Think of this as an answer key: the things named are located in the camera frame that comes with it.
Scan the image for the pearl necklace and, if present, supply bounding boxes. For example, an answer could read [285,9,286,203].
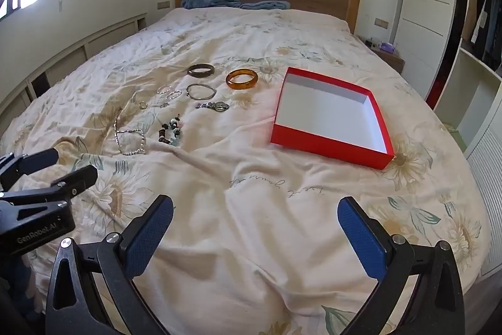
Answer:
[114,107,147,156]

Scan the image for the amber bangle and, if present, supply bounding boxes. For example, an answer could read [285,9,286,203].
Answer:
[225,69,259,90]

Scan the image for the low white wall cabinet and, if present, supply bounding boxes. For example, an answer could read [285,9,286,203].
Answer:
[0,14,147,120]

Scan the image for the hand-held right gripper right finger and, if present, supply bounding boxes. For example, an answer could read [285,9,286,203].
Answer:
[337,196,465,335]

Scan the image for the white open shelf unit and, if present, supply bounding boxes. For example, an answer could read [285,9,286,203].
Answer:
[431,46,502,281]

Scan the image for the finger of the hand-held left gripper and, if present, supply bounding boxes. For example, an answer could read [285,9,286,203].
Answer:
[0,148,59,191]
[0,165,99,208]

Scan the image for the hanging clothes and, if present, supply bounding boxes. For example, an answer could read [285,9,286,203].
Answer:
[461,0,502,71]

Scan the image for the silver bangle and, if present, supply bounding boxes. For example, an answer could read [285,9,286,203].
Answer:
[186,83,217,100]

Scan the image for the white wardrobe door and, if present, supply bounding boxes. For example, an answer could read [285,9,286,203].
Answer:
[392,0,459,100]

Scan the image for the blue fluffy pillow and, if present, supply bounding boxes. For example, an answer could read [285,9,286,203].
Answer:
[180,0,242,10]
[239,0,291,11]

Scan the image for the dark brown bangle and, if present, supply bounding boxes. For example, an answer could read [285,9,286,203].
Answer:
[187,63,216,77]

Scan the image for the dark beaded bracelet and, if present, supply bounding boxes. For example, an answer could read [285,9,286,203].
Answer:
[158,114,184,144]

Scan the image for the red shallow box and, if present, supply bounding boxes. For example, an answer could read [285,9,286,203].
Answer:
[270,67,395,171]

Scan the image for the wooden nightstand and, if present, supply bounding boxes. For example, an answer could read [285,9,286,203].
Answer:
[359,35,405,74]

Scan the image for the silver wristwatch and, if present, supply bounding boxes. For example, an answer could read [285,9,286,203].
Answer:
[195,100,230,113]

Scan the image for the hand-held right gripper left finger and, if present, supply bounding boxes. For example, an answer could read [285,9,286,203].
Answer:
[45,195,175,335]

